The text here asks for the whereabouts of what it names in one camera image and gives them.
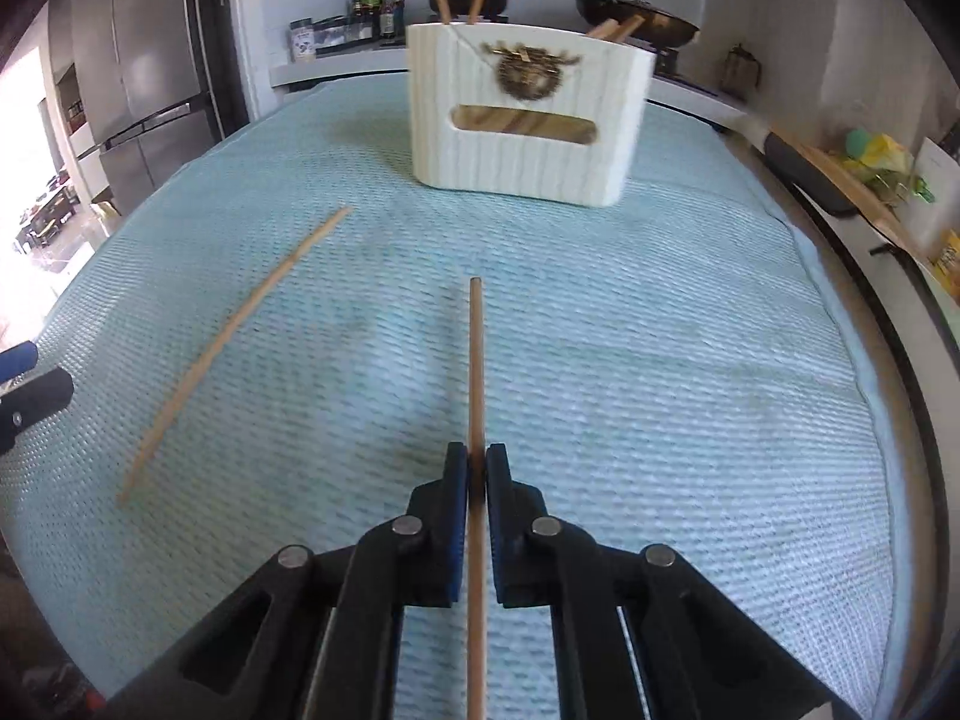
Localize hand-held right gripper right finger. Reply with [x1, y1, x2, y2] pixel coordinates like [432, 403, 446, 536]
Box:
[486, 442, 856, 720]

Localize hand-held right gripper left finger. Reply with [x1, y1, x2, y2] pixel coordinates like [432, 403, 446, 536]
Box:
[97, 441, 470, 720]

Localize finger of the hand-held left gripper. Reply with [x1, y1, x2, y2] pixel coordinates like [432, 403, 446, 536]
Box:
[0, 340, 39, 384]
[0, 367, 75, 455]

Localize cream white utensil holder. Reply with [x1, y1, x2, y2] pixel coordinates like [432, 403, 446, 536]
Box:
[406, 22, 654, 209]

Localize light teal woven mat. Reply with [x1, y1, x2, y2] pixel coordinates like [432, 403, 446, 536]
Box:
[0, 79, 898, 720]

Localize grey steel refrigerator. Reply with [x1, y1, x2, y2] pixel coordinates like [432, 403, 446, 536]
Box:
[47, 0, 209, 200]

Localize black flat pan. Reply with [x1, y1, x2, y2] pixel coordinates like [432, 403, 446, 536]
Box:
[760, 131, 865, 219]

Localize wooden cutting board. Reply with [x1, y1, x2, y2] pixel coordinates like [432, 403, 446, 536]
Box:
[772, 127, 940, 272]

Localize yellow packet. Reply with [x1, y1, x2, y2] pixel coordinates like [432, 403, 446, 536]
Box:
[930, 229, 960, 280]

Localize dark metal wok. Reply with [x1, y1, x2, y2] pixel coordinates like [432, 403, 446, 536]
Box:
[571, 0, 703, 47]

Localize clear plastic bag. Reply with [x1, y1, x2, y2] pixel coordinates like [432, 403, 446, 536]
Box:
[829, 127, 938, 205]

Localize yellow cloth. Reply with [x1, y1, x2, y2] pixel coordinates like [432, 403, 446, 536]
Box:
[862, 135, 917, 182]

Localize glass wok lid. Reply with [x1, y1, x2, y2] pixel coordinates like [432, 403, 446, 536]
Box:
[600, 0, 698, 22]

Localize white paper sheet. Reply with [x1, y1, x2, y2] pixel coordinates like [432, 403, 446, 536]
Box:
[896, 136, 960, 256]

